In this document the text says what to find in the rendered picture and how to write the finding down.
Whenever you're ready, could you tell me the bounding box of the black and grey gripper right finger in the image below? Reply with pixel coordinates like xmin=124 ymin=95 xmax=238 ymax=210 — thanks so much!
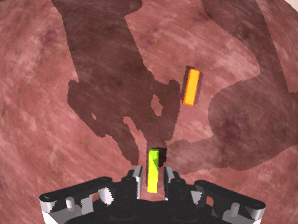
xmin=163 ymin=167 xmax=266 ymax=224

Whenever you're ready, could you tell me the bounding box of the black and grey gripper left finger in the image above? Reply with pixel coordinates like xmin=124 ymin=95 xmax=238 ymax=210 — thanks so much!
xmin=39 ymin=166 xmax=143 ymax=224

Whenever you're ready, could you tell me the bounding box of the lime rod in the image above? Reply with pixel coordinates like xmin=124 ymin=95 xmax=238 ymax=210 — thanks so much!
xmin=148 ymin=149 xmax=159 ymax=192

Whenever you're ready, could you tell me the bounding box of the orange rod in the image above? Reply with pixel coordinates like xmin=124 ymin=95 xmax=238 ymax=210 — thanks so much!
xmin=183 ymin=69 xmax=199 ymax=106

